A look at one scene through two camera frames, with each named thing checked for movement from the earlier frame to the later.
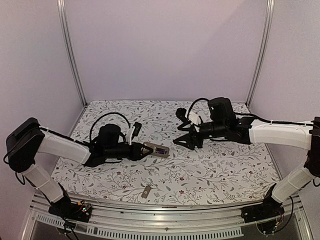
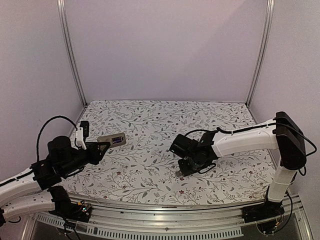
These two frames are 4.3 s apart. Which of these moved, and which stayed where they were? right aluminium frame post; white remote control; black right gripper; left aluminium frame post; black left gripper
Moved: black left gripper; black right gripper; white remote control
Stayed: left aluminium frame post; right aluminium frame post
